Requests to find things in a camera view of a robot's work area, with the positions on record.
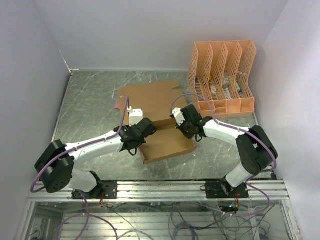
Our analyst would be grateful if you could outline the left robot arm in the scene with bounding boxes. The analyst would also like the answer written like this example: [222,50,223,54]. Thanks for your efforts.
[34,117,157,199]

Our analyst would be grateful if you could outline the orange plastic file rack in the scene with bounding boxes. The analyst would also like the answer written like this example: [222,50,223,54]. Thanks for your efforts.
[187,40,257,118]

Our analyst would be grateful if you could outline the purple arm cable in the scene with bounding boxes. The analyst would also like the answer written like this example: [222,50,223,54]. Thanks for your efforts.
[29,94,131,240]
[169,93,278,218]

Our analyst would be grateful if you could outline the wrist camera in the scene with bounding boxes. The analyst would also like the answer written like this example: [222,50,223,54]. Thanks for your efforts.
[170,107,186,126]
[127,106,144,127]

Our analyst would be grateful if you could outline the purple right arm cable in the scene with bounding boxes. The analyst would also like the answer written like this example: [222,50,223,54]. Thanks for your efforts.
[169,93,278,218]

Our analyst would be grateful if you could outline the loose cables under frame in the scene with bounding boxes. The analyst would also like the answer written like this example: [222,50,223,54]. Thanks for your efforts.
[99,199,276,240]

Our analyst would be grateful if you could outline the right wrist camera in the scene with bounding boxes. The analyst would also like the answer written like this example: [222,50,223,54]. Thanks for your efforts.
[170,107,186,126]

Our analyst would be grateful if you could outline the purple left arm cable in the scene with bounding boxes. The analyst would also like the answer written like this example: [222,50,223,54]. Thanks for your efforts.
[29,94,131,240]

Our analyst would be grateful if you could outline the brown cardboard box sheet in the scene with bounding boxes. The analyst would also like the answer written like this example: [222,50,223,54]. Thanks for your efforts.
[118,80,196,164]

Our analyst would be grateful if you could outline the aluminium frame rail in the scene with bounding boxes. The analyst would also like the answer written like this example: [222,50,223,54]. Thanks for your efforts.
[15,179,302,240]

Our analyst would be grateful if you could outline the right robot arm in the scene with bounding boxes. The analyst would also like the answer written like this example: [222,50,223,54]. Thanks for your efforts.
[171,105,278,198]

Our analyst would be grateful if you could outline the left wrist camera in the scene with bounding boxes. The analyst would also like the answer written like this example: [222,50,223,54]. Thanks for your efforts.
[127,106,144,127]

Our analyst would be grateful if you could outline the pink book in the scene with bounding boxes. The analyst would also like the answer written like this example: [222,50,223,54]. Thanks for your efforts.
[114,100,120,110]

